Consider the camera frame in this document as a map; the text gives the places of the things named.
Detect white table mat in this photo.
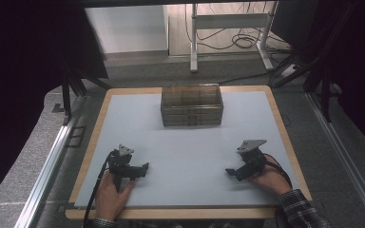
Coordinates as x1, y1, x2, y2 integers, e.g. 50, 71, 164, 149
73, 90, 300, 209

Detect black metal stand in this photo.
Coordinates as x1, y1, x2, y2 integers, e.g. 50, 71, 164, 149
271, 0, 364, 124
61, 62, 112, 125

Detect white panel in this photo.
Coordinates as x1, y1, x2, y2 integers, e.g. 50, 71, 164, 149
85, 4, 169, 55

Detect person's left hand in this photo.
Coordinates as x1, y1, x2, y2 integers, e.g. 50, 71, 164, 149
94, 171, 136, 221

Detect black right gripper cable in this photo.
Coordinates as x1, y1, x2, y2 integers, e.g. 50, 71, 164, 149
262, 153, 294, 188

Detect dark curtain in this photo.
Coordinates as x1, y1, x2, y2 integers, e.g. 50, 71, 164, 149
270, 0, 365, 160
0, 0, 109, 214

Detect white metal desk frame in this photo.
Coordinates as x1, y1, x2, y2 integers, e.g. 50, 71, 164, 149
189, 2, 279, 73

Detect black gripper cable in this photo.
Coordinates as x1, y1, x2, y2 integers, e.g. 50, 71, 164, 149
262, 153, 294, 188
82, 150, 115, 228

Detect transparent brown drawer organizer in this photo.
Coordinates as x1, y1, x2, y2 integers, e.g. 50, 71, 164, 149
160, 83, 224, 128

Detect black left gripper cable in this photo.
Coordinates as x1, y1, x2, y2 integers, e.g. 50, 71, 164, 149
82, 150, 115, 228

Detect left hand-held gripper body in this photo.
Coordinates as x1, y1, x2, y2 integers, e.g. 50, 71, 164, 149
107, 143, 144, 192

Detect aluminium rail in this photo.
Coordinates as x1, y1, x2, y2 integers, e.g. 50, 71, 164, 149
305, 92, 365, 228
13, 95, 88, 228

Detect person's right hand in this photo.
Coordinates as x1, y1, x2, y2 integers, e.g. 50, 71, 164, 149
247, 154, 293, 197

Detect white power strip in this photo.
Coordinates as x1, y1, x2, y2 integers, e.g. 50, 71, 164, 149
279, 64, 299, 79

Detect black floor cables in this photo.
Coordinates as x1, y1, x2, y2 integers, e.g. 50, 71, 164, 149
184, 2, 293, 54

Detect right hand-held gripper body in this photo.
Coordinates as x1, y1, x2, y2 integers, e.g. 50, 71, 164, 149
234, 139, 269, 181

